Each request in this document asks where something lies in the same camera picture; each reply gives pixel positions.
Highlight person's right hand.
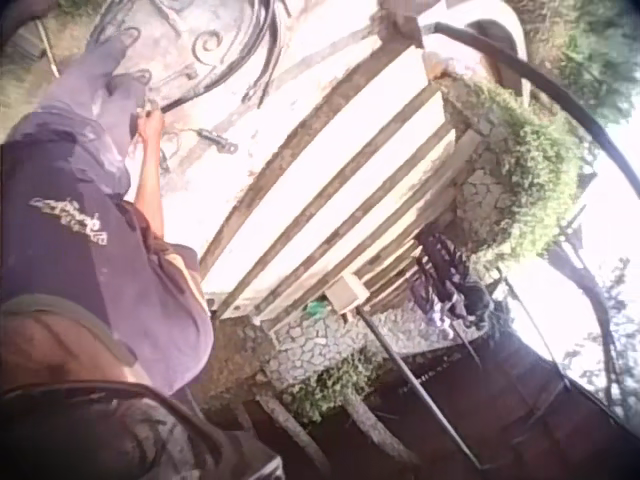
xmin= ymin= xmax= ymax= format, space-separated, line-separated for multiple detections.
xmin=132 ymin=107 xmax=166 ymax=145

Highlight black curved cable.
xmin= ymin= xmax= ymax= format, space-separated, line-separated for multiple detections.
xmin=149 ymin=0 xmax=281 ymax=114

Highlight person's legs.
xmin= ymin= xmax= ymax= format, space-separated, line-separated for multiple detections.
xmin=29 ymin=34 xmax=151 ymax=166

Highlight metal gate latch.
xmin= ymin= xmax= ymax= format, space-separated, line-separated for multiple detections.
xmin=164 ymin=125 xmax=238 ymax=153

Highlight ornate iron scroll gate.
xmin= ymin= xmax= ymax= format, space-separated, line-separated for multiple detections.
xmin=92 ymin=0 xmax=281 ymax=111

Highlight thin pale stick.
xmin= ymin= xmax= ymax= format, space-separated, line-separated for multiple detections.
xmin=33 ymin=18 xmax=62 ymax=80

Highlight pale stone steps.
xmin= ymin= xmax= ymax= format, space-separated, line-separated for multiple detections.
xmin=199 ymin=44 xmax=476 ymax=326

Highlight white tub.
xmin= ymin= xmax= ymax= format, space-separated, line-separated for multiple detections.
xmin=419 ymin=0 xmax=532 ymax=104

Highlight long metal rod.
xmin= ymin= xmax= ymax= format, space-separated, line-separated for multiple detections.
xmin=353 ymin=304 xmax=484 ymax=471

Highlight green bushes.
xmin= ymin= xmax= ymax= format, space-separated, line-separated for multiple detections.
xmin=504 ymin=0 xmax=640 ymax=129

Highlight brown metal gate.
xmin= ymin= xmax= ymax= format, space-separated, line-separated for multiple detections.
xmin=319 ymin=339 xmax=621 ymax=480

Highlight bare tree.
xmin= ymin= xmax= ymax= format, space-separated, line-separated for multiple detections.
xmin=542 ymin=234 xmax=640 ymax=431

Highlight stone-clad wall with ivy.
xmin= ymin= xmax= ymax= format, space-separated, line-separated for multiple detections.
xmin=209 ymin=307 xmax=484 ymax=426
xmin=439 ymin=74 xmax=599 ymax=264

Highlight thick black hose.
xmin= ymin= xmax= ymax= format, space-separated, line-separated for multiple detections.
xmin=422 ymin=18 xmax=640 ymax=194

